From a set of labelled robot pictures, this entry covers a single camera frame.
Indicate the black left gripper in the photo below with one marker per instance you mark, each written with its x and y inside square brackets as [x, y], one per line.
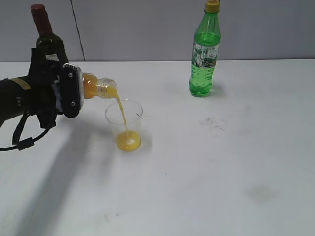
[43, 77]

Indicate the transparent plastic cup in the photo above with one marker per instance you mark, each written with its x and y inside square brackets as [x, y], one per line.
[124, 118]

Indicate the dark red wine bottle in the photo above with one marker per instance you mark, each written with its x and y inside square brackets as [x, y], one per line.
[51, 44]

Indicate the green soda bottle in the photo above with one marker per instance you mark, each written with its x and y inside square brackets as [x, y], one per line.
[207, 39]

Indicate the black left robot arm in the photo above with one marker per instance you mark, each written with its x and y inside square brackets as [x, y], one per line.
[14, 97]

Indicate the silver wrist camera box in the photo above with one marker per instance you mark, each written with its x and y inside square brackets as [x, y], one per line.
[69, 90]

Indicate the NFC orange juice bottle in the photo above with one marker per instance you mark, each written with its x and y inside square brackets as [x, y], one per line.
[104, 88]

